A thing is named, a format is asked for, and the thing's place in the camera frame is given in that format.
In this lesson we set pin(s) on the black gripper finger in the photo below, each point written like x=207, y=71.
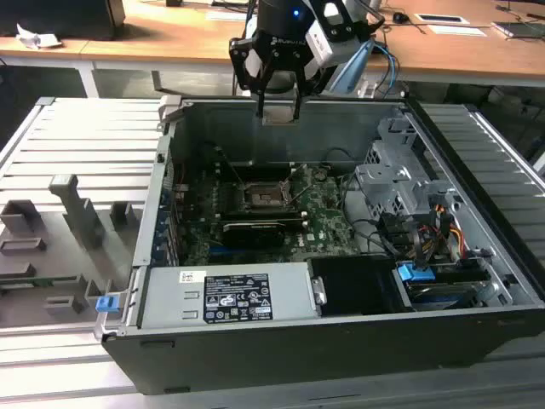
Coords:
x=307, y=76
x=244, y=64

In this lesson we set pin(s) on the small square CPU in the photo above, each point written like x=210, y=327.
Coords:
x=279, y=117

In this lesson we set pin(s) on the thin metal locking lever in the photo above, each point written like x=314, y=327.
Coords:
x=301, y=182
x=230, y=167

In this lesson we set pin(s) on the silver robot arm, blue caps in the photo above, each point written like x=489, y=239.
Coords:
x=355, y=64

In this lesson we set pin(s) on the black RAM slot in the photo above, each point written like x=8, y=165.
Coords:
x=255, y=164
x=255, y=215

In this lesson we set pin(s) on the CPU socket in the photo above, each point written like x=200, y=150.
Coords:
x=264, y=198

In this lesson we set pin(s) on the blue expansion slot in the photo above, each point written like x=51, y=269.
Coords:
x=223, y=250

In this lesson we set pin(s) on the wooden desk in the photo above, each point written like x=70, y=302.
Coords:
x=170, y=38

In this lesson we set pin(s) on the black computer mouse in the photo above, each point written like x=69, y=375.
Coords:
x=400, y=17

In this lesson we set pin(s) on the silver metal drive cage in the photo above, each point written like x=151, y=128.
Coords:
x=383, y=183

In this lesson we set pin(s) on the green motherboard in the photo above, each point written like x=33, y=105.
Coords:
x=323, y=221

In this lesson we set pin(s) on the white rimmed desk inlet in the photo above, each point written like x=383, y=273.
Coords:
x=443, y=19

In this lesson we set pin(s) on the white paper sheet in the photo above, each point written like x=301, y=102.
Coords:
x=457, y=30

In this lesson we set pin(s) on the black graphics card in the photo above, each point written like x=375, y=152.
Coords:
x=253, y=234

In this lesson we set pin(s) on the black box on desk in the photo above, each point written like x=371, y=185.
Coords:
x=64, y=17

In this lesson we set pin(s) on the crumpled white paper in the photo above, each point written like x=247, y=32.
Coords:
x=34, y=38

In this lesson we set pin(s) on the dark notebook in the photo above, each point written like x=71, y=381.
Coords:
x=521, y=30

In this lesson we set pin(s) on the hard disk in blue carrier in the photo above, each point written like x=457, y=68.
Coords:
x=415, y=272

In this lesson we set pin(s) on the grey parts rack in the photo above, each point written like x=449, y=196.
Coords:
x=81, y=217

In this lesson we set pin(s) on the grey power supply unit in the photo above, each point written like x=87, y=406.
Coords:
x=170, y=294

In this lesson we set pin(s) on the blue plastic latch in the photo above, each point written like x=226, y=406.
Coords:
x=106, y=304

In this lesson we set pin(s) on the black open PC case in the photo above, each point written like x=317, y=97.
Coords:
x=298, y=362

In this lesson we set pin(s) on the green RAM stick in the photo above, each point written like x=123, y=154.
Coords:
x=38, y=281

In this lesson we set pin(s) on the white wrist camera, black bracket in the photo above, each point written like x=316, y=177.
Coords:
x=320, y=44

